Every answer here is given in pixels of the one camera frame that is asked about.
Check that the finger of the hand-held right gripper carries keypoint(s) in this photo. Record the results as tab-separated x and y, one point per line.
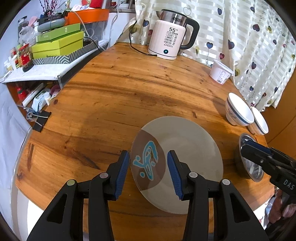
253	151

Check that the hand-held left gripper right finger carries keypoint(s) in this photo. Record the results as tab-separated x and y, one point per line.
174	172

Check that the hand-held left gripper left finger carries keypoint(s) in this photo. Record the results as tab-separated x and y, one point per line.
122	172

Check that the stainless steel bowl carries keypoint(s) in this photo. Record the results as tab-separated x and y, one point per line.
252	171

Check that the large beige fish-print plate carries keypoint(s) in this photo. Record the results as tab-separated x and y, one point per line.
192	160

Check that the small white blue-band bowl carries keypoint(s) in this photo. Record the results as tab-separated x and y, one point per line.
260	121

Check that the large white blue-band bowl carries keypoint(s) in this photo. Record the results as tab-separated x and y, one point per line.
239	109

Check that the person's right hand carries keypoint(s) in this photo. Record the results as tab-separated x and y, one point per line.
279	208

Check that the wooden cabinet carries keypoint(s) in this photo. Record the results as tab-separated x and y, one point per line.
282	122

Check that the white plastic tub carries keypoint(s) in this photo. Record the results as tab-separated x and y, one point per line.
219	74

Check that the black binder clip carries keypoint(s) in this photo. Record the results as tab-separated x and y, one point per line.
41	121

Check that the white small box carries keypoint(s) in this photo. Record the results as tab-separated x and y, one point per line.
41	98

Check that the heart-print curtain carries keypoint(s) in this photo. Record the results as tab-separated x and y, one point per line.
231	34

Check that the white tube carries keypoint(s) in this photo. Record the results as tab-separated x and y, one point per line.
32	93

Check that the black white striped box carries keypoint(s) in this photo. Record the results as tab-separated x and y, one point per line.
76	54

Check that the white shelf board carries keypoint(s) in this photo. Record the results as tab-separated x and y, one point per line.
41	71

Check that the red ornament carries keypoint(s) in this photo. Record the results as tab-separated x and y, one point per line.
20	92

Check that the white electric kettle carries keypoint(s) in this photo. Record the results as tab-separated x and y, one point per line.
166	37

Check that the thick green box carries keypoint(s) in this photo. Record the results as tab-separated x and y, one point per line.
57	46

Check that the thin green box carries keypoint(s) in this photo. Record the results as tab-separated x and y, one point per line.
60	32

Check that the clear container with orange lid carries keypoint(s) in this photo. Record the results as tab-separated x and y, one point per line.
92	18

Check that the grey oval device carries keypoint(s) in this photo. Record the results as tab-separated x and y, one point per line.
50	24

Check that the clear plastic bag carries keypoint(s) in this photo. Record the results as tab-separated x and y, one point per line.
27	32

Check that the purple branch decoration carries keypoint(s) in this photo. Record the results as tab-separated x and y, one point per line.
47	4

